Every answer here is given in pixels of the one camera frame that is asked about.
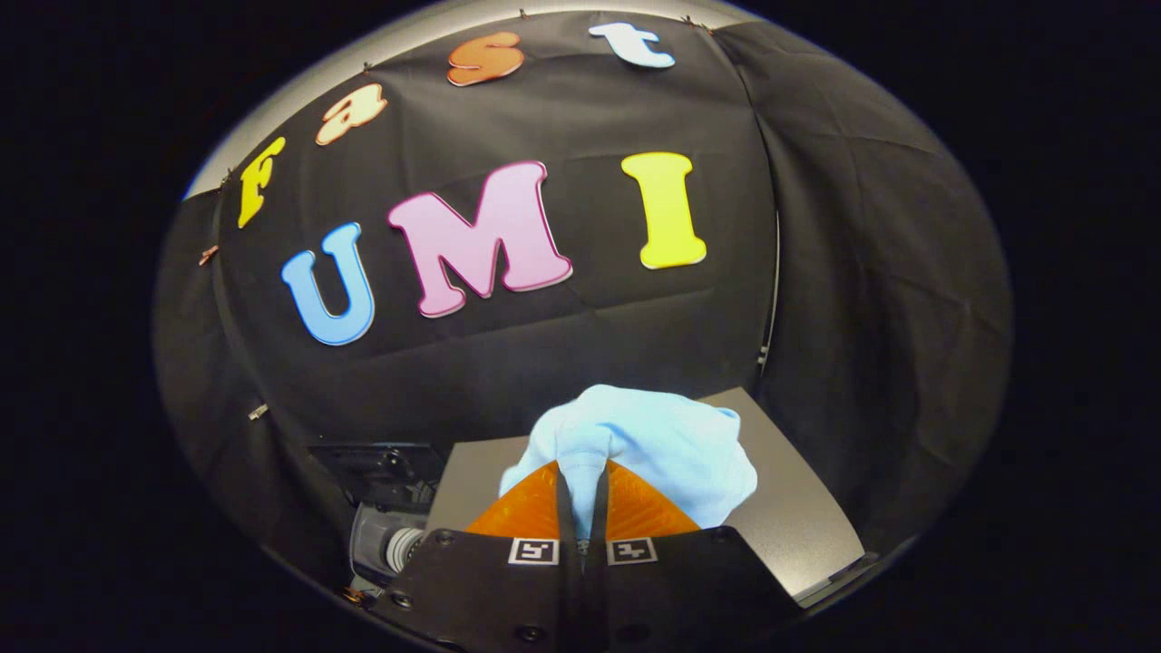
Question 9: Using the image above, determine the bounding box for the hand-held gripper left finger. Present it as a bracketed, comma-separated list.
[370, 459, 584, 653]

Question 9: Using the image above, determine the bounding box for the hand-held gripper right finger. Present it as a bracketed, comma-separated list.
[582, 459, 806, 653]

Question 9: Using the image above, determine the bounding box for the washing machine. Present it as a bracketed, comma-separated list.
[308, 443, 447, 607]

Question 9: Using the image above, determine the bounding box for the light blue shirt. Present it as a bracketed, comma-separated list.
[499, 384, 758, 536]

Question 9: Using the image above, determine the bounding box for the grey metal appliance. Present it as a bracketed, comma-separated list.
[424, 387, 867, 609]

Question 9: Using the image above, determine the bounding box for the black backdrop cloth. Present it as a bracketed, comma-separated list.
[152, 9, 1012, 599]

